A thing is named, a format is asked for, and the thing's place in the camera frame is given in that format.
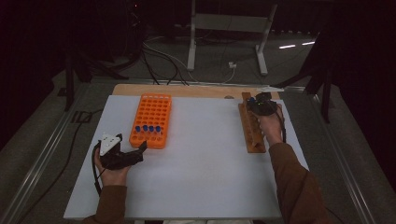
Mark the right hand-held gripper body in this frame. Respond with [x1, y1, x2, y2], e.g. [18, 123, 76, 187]
[253, 86, 285, 118]

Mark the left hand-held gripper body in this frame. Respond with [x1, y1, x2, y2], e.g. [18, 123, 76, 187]
[98, 133, 145, 172]

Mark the wooden test tube rack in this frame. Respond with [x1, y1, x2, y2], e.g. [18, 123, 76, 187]
[237, 91, 268, 154]

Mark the orange plastic test tube rack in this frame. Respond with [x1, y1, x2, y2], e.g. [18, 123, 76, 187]
[128, 92, 173, 149]

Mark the person's left hand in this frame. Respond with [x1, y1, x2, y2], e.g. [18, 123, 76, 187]
[93, 147, 132, 188]

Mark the person's right hand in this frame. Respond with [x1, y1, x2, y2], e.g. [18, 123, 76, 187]
[256, 104, 285, 147]

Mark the black tripod stand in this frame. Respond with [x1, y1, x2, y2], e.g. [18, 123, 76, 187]
[270, 31, 334, 124]
[63, 46, 129, 113]

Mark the white table mat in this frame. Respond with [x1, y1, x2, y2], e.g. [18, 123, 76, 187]
[63, 94, 310, 221]

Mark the white metal stand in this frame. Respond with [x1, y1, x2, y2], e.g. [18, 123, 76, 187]
[186, 0, 279, 77]

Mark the right hand-held gripper black cable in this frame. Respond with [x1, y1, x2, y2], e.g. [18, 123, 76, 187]
[275, 106, 288, 145]

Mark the hand-held gripper black cable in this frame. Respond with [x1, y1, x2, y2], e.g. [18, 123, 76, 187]
[91, 141, 106, 197]
[275, 106, 288, 145]

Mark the left hand-held gripper black cable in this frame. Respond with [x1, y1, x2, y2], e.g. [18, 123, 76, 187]
[91, 141, 106, 197]

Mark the long black floor cable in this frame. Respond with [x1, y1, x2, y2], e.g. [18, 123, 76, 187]
[17, 108, 105, 224]

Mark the aluminium frame rail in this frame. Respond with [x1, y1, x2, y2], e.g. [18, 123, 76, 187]
[0, 82, 92, 224]
[89, 77, 307, 92]
[309, 92, 376, 224]

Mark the white floor cable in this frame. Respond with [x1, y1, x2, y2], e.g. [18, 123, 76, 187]
[142, 41, 236, 85]

